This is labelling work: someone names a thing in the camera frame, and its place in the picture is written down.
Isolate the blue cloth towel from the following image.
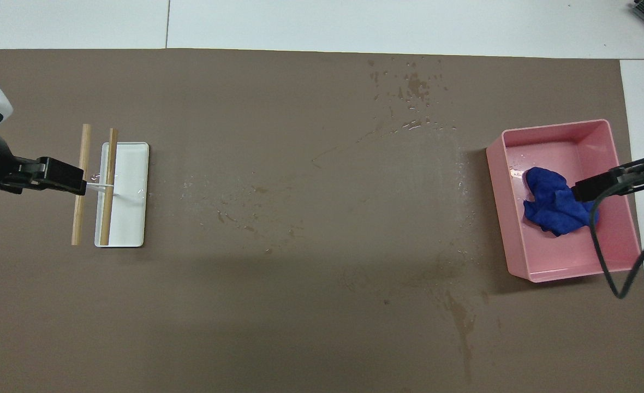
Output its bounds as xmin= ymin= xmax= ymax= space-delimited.
xmin=522 ymin=166 xmax=600 ymax=237

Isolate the white rectangular tray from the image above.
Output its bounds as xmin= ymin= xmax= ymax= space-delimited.
xmin=94 ymin=142 xmax=150 ymax=248

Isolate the pink plastic bin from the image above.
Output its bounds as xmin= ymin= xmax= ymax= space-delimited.
xmin=486 ymin=119 xmax=643 ymax=283

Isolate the brown table mat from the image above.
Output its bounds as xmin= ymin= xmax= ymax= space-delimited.
xmin=0 ymin=48 xmax=644 ymax=393

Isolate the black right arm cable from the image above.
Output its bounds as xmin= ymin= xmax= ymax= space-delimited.
xmin=588 ymin=174 xmax=644 ymax=299

